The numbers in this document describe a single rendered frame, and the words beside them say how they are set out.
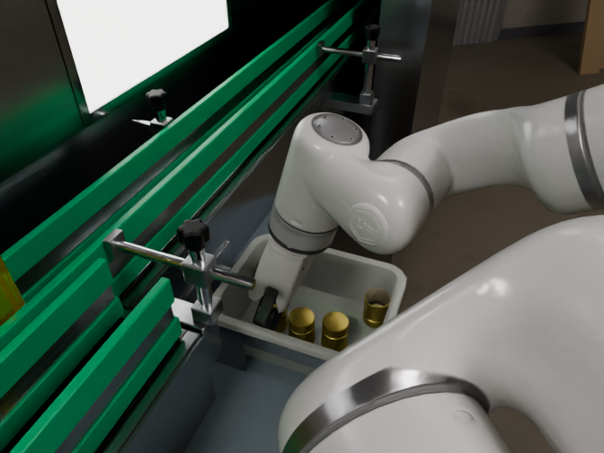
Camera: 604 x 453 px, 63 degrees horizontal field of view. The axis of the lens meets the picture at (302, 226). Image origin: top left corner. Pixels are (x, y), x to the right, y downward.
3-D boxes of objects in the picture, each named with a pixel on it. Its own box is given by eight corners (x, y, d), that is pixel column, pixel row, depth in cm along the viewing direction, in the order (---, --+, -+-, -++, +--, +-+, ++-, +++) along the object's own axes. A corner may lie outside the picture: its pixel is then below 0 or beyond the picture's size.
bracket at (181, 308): (158, 323, 62) (147, 283, 57) (226, 345, 59) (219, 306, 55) (141, 344, 59) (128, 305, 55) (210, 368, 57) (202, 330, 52)
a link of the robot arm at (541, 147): (610, 229, 33) (359, 265, 47) (626, 154, 42) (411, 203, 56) (572, 112, 30) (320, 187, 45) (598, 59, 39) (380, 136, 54)
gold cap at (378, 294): (374, 283, 67) (371, 305, 70) (359, 297, 65) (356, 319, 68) (396, 297, 66) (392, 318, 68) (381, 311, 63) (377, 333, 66)
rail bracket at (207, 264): (134, 279, 58) (108, 193, 50) (263, 321, 53) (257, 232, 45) (118, 297, 56) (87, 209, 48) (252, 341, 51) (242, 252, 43)
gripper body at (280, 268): (290, 182, 58) (271, 244, 66) (253, 234, 51) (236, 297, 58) (348, 208, 57) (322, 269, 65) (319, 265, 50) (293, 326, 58)
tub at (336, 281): (262, 271, 78) (259, 228, 72) (403, 311, 71) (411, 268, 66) (206, 357, 65) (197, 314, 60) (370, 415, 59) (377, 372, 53)
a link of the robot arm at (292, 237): (295, 170, 57) (289, 188, 59) (262, 213, 51) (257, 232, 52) (353, 197, 56) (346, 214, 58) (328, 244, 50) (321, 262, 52)
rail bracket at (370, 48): (320, 119, 111) (323, 16, 97) (393, 133, 106) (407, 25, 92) (312, 129, 108) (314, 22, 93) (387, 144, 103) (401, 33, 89)
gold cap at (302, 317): (318, 332, 66) (319, 310, 64) (309, 352, 64) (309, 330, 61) (294, 324, 67) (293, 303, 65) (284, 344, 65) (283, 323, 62)
